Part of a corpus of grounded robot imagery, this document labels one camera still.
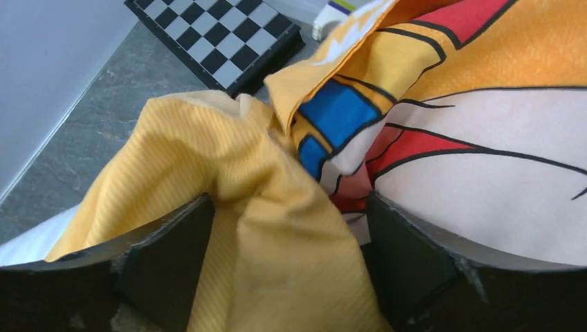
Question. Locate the white and green block toy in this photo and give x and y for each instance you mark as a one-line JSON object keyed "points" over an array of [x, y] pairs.
{"points": [[331, 15]]}

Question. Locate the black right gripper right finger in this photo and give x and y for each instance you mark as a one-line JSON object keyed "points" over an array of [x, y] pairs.
{"points": [[429, 279]]}

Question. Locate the orange Mickey Mouse pillowcase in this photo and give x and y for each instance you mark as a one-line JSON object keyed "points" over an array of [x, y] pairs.
{"points": [[469, 114]]}

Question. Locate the black and white checkerboard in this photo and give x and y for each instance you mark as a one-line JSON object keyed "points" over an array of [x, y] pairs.
{"points": [[229, 45]]}

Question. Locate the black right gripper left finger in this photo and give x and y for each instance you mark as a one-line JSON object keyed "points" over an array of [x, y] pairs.
{"points": [[143, 280]]}

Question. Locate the white pillow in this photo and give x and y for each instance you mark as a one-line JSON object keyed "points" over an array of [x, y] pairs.
{"points": [[36, 243]]}

